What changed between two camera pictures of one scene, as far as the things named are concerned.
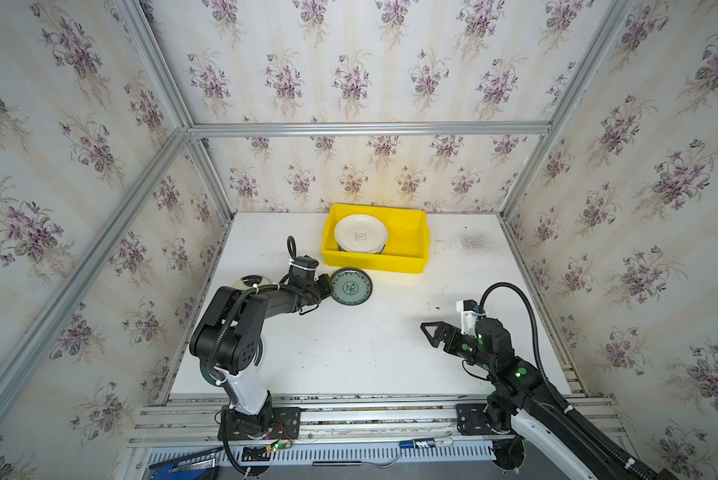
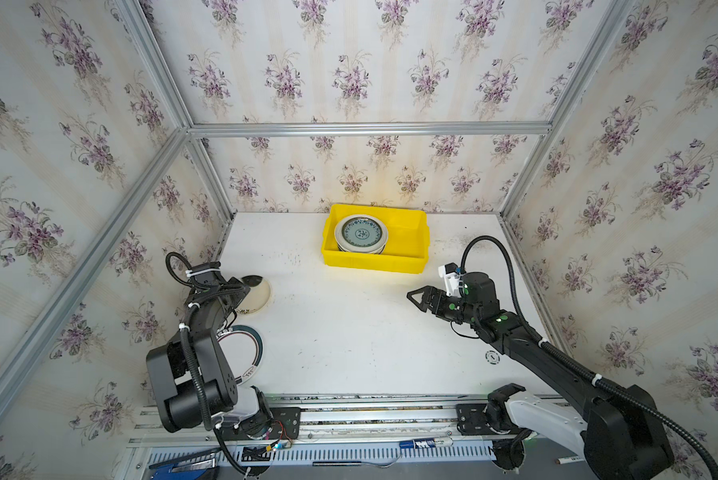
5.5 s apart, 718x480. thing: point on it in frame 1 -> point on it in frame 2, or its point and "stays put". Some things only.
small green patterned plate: x=351 y=286 -> x=361 y=233
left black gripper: x=322 y=287 -> x=232 y=291
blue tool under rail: x=191 y=467 stays put
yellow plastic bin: x=408 y=240 stays put
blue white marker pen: x=423 y=443 stays put
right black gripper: x=451 y=342 -> x=438 y=302
